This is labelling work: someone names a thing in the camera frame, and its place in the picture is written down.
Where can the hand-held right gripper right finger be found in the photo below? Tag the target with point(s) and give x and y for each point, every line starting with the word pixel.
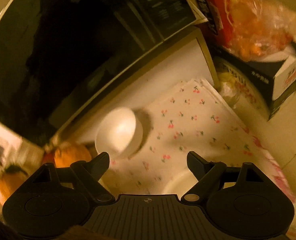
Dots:
pixel 195 165

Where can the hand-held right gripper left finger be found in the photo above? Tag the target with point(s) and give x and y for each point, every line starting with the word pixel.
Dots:
pixel 103 162

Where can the cream bowl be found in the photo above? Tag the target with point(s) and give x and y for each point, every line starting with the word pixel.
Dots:
pixel 178 183

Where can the white bowl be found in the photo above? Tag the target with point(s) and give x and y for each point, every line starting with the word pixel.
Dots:
pixel 118 130

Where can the cherry print tablecloth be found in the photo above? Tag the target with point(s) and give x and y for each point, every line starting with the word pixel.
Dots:
pixel 193 130

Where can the large orange with leaves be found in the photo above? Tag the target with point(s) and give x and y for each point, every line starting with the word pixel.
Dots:
pixel 5 187

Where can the black and white carton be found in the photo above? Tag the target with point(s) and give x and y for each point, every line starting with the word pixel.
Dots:
pixel 268 80

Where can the black microwave oven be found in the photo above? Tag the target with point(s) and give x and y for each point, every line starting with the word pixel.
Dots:
pixel 75 42

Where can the plastic bag of oranges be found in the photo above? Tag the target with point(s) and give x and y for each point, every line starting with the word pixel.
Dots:
pixel 260 30

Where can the red cardboard box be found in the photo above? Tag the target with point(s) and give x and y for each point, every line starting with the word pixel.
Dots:
pixel 228 7

